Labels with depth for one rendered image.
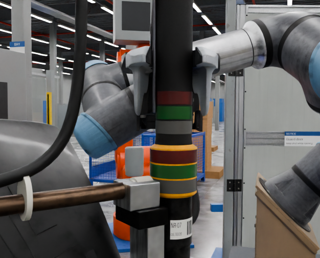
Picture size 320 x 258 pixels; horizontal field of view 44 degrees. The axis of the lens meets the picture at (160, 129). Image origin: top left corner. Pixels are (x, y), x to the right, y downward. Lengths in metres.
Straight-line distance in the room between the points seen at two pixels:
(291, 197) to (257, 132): 1.17
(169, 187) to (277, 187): 0.77
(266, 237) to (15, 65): 4.26
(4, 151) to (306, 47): 0.51
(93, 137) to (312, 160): 0.66
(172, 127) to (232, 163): 1.86
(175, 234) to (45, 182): 0.14
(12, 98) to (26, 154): 4.50
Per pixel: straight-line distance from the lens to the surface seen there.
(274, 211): 1.05
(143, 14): 4.34
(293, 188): 1.09
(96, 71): 0.72
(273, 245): 1.08
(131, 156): 4.13
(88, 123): 0.61
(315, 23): 0.76
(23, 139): 0.45
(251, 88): 2.21
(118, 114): 0.60
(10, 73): 4.93
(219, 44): 0.76
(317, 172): 1.09
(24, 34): 7.22
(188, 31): 0.36
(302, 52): 0.73
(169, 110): 0.35
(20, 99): 5.04
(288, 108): 2.26
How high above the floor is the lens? 1.44
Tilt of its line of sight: 3 degrees down
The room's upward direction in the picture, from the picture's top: straight up
